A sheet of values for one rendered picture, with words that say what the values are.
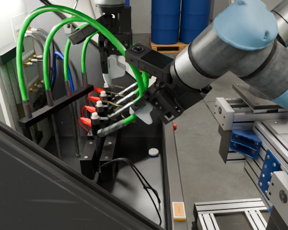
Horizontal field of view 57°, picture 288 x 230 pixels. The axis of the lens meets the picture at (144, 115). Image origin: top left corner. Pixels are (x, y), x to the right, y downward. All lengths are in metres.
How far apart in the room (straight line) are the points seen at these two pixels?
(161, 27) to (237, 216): 4.35
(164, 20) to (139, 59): 4.99
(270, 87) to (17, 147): 0.41
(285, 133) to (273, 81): 0.72
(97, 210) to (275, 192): 0.52
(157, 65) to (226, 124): 0.69
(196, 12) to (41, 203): 5.24
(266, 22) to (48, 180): 0.42
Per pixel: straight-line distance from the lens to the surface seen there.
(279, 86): 0.45
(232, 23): 0.39
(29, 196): 0.55
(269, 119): 1.22
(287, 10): 0.57
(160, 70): 0.50
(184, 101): 0.51
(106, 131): 0.70
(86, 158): 0.86
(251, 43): 0.39
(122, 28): 0.70
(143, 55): 0.53
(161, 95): 0.51
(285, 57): 0.44
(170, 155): 0.90
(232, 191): 2.23
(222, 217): 1.75
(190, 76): 0.45
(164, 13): 5.48
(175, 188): 0.79
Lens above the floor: 1.50
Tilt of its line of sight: 29 degrees down
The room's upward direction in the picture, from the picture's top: straight up
